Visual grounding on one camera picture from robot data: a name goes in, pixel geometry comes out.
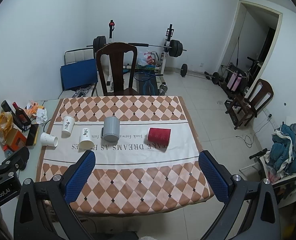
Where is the white bird paper cup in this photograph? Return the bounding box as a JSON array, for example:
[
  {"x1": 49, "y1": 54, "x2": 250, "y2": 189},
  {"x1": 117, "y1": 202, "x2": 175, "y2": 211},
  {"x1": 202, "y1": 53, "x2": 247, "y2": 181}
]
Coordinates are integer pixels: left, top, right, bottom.
[{"x1": 40, "y1": 132, "x2": 58, "y2": 147}]

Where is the white calligraphy cup upright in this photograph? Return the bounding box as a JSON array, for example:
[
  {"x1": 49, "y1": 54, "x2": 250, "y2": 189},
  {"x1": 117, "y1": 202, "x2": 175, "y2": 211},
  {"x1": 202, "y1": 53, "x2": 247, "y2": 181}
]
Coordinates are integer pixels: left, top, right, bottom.
[{"x1": 61, "y1": 115, "x2": 75, "y2": 138}]

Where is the white calligraphy cup tilted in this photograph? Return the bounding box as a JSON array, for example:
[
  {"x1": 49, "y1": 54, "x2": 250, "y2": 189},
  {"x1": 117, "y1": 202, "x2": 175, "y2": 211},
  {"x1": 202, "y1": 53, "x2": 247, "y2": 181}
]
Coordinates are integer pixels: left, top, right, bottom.
[{"x1": 79, "y1": 127, "x2": 94, "y2": 150}]

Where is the red ripple paper cup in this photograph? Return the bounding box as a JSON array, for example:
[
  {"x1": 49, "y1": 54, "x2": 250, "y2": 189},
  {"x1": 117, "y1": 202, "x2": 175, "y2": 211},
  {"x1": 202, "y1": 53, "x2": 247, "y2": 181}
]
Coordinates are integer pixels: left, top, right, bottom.
[{"x1": 147, "y1": 127, "x2": 171, "y2": 146}]

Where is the orange box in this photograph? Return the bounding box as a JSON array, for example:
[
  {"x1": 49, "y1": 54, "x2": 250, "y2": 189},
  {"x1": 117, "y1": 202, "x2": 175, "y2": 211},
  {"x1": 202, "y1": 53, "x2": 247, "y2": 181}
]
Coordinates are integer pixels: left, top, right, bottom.
[{"x1": 3, "y1": 128, "x2": 27, "y2": 154}]

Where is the yellow plastic bag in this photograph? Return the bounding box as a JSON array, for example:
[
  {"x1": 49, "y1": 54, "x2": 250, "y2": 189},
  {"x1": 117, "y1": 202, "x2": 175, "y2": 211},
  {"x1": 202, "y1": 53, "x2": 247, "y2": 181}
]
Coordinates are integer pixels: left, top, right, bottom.
[{"x1": 0, "y1": 112, "x2": 13, "y2": 145}]

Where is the black yellow-edged box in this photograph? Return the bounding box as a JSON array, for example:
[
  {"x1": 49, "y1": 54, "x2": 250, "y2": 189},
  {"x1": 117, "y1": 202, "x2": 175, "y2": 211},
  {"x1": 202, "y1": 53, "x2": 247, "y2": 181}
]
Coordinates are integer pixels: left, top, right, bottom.
[{"x1": 25, "y1": 124, "x2": 39, "y2": 146}]

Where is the dark wine bottle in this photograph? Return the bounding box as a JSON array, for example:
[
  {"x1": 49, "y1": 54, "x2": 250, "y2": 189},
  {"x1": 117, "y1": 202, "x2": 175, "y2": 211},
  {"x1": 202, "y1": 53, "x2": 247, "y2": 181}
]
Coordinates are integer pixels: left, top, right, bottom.
[{"x1": 12, "y1": 102, "x2": 31, "y2": 131}]

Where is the crumpled white tissue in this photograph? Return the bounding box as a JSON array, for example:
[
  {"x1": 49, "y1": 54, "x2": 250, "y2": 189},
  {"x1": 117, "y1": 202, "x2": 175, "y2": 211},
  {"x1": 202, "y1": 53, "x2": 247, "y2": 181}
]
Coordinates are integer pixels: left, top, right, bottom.
[{"x1": 36, "y1": 108, "x2": 48, "y2": 125}]

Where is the pile of clothes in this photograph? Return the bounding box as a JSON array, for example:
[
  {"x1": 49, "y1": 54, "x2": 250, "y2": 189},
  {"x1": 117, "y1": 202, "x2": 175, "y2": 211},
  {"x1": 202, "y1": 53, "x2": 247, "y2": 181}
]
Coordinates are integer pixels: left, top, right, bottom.
[{"x1": 263, "y1": 123, "x2": 296, "y2": 183}]

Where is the wooden chair by doorway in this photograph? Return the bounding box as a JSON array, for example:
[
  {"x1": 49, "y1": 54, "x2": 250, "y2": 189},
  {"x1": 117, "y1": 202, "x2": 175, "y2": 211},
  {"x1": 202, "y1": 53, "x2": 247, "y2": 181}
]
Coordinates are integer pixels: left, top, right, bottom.
[{"x1": 224, "y1": 79, "x2": 274, "y2": 129}]

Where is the blue folding chair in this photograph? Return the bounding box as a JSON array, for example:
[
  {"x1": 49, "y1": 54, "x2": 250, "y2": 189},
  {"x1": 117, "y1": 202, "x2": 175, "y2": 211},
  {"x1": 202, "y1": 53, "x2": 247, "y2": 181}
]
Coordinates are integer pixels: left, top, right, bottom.
[{"x1": 60, "y1": 47, "x2": 98, "y2": 98}]

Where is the checkered tablecloth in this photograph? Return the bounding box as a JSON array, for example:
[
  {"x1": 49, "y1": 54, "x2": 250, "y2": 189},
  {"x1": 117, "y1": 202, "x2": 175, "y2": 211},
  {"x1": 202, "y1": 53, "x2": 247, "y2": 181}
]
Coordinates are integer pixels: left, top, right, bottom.
[{"x1": 36, "y1": 95, "x2": 213, "y2": 215}]

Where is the grey ribbed mug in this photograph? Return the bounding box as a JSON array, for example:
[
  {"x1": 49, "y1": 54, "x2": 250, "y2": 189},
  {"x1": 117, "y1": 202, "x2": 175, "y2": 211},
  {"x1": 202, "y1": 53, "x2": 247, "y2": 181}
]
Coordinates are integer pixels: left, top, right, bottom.
[{"x1": 101, "y1": 116, "x2": 120, "y2": 143}]

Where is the floor barbell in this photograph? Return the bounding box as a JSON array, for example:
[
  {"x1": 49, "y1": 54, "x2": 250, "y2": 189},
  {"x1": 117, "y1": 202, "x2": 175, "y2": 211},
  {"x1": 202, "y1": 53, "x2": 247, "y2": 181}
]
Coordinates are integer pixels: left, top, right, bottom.
[{"x1": 180, "y1": 63, "x2": 224, "y2": 85}]

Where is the dark wooden chair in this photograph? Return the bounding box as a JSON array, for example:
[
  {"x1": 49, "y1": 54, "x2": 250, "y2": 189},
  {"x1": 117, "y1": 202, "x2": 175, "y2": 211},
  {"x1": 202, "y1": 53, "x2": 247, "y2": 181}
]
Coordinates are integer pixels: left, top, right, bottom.
[{"x1": 96, "y1": 42, "x2": 139, "y2": 96}]

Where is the badminton racket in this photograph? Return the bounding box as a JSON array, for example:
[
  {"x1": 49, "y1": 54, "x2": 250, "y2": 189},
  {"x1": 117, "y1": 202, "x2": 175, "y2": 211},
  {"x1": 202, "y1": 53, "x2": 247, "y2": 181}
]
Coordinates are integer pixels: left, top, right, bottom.
[{"x1": 134, "y1": 72, "x2": 163, "y2": 82}]

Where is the barbell with black plates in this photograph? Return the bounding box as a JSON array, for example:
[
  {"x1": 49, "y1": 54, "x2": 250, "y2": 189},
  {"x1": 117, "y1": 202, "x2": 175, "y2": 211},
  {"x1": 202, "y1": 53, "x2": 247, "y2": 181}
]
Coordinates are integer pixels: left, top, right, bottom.
[{"x1": 87, "y1": 36, "x2": 186, "y2": 57}]

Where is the weight bench rack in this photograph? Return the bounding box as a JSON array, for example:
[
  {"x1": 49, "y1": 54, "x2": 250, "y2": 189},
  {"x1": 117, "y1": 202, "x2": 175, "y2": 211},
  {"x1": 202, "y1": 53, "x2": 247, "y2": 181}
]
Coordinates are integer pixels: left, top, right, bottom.
[{"x1": 106, "y1": 20, "x2": 174, "y2": 88}]

